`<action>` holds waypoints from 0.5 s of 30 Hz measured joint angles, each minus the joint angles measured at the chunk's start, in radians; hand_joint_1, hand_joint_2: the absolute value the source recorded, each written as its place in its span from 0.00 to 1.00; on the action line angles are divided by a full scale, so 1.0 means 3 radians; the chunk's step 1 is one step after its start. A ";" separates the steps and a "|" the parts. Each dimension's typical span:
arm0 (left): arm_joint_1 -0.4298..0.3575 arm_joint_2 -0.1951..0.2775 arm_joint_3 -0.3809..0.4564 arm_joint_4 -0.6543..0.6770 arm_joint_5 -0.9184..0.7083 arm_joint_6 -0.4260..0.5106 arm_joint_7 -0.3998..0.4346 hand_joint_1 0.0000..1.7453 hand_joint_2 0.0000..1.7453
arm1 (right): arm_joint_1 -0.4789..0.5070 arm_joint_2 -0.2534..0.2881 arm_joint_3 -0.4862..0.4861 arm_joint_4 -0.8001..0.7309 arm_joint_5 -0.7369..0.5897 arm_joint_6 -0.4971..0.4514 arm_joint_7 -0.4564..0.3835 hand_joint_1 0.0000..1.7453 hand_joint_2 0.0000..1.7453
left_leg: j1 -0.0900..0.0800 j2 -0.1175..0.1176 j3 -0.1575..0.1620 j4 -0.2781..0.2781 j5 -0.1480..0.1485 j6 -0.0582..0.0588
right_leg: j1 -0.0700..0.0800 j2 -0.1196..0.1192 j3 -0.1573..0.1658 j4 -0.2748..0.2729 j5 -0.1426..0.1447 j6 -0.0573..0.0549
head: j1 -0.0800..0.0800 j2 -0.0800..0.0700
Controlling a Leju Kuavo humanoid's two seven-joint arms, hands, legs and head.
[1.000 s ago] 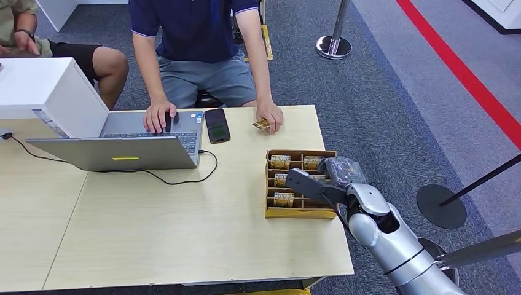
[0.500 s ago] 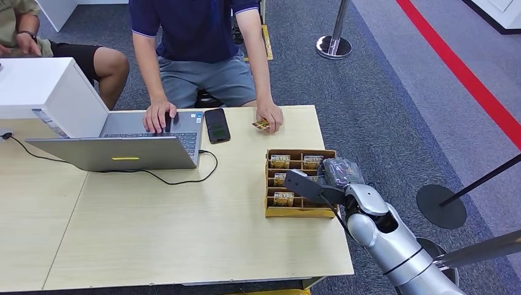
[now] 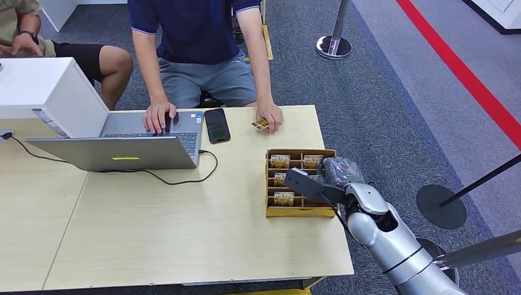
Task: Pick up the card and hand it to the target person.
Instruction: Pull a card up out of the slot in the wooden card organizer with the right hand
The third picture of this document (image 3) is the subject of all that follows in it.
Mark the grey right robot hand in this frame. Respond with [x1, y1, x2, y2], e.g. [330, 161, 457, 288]
[320, 156, 366, 189]

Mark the wooden card holder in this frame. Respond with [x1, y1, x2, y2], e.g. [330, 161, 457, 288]
[265, 148, 339, 219]

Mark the person's left hand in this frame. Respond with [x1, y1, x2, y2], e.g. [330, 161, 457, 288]
[255, 101, 284, 135]

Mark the person's right hand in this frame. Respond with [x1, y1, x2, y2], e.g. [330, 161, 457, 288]
[142, 101, 178, 135]

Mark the person in blue shirt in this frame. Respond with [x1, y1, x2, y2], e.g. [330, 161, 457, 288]
[127, 0, 284, 135]

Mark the person in olive shirt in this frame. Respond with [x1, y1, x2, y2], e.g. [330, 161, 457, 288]
[0, 0, 134, 111]

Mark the olive-shirt person's hand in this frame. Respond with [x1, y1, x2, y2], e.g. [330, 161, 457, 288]
[10, 33, 44, 57]

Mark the black stanchion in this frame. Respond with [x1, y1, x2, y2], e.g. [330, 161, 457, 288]
[416, 152, 521, 230]

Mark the upright chrome stanchion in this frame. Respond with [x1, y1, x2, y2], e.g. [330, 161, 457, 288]
[315, 0, 353, 61]

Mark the black smartphone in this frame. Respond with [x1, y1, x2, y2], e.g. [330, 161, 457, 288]
[203, 108, 232, 144]

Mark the yellow object under table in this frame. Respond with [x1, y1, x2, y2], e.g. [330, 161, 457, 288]
[227, 288, 312, 295]

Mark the yellow floor marker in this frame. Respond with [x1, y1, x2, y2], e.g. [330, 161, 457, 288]
[244, 24, 274, 62]

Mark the black stool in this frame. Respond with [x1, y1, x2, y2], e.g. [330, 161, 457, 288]
[198, 91, 225, 109]

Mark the large chrome stanchion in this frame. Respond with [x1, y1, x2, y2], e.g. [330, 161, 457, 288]
[417, 230, 521, 286]

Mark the grey laptop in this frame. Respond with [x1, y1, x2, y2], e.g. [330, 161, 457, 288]
[25, 111, 205, 172]

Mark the white counter with black base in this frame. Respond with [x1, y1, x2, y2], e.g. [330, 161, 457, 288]
[461, 0, 521, 36]

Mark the white box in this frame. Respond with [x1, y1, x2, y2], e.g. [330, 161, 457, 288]
[0, 57, 110, 140]

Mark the white cabinet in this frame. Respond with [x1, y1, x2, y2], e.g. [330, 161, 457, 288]
[38, 0, 128, 33]

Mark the black wristwatch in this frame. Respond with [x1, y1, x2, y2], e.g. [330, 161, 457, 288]
[18, 29, 39, 45]

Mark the black laptop cable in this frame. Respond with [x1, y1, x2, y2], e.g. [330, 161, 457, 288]
[0, 129, 219, 186]

